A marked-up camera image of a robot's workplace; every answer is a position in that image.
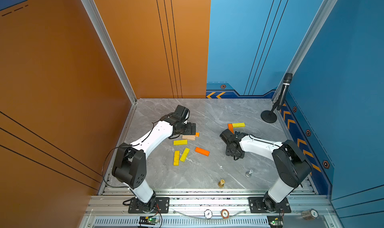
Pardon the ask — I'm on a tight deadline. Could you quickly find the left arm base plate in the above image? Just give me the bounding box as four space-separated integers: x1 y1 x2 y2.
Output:
128 197 170 214

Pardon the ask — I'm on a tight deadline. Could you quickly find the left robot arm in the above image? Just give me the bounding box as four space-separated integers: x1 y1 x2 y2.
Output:
112 108 196 213

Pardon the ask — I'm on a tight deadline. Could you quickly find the yellow block horizontal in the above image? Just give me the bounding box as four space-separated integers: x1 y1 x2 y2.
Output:
173 139 188 146

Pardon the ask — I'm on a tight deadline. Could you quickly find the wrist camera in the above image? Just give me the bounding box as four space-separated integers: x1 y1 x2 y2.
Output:
220 129 236 145
174 105 190 122

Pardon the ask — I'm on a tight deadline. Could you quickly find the beige block centre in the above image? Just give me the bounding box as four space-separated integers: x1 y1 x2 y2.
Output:
182 135 196 141

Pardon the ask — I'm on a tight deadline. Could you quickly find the right green circuit board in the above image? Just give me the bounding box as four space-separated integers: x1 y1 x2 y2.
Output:
267 216 284 228

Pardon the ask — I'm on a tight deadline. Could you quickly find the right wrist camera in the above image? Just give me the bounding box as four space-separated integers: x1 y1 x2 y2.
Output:
220 129 236 145

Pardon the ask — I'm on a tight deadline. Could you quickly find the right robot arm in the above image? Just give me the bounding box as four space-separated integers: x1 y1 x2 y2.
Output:
220 129 313 213

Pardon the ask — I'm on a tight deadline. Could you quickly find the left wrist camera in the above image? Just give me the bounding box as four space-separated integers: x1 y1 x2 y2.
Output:
174 105 190 122

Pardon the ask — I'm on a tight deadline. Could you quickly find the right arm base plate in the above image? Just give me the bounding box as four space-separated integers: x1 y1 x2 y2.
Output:
248 197 292 214

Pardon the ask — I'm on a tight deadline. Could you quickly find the silver weight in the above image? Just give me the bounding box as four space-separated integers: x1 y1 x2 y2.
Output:
246 170 254 178

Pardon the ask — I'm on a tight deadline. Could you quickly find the white round token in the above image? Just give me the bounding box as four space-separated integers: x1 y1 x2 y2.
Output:
204 210 213 219

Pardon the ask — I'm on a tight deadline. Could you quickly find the green circuit board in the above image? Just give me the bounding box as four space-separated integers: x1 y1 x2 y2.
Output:
267 216 284 228
138 216 160 227

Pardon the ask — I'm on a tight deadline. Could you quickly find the yellow block tilted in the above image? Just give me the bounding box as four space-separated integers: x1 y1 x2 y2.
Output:
180 148 190 162

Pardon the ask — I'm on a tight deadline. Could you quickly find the copper round token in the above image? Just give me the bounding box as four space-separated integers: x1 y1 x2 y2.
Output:
221 209 230 219

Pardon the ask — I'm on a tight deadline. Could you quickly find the brass weight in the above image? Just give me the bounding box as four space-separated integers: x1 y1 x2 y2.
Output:
218 179 225 188

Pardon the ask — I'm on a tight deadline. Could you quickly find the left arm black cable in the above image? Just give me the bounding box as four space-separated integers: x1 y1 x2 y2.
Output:
101 122 160 189

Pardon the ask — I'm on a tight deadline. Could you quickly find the yellow block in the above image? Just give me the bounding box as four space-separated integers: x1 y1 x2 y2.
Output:
173 150 180 166
180 148 190 162
232 122 246 128

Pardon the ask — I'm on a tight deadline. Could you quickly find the black microphone on stand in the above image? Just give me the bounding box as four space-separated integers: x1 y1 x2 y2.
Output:
261 73 293 123

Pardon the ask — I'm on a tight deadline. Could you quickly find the left green circuit board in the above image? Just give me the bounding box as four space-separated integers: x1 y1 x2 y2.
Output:
138 216 160 227

